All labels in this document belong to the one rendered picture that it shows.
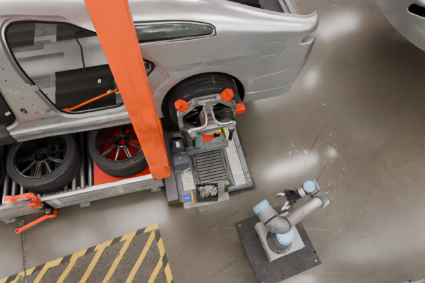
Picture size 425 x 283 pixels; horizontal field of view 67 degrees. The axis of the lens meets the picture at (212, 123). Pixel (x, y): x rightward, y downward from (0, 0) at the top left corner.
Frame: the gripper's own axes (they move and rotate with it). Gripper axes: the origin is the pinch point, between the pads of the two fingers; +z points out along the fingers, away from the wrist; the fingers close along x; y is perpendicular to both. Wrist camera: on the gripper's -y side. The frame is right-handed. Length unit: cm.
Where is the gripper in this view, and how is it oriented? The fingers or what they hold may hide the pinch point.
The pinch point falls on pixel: (277, 202)
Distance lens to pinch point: 290.5
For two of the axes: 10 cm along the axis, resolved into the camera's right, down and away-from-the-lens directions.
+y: 5.4, 5.4, 6.5
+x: -1.9, -6.7, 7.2
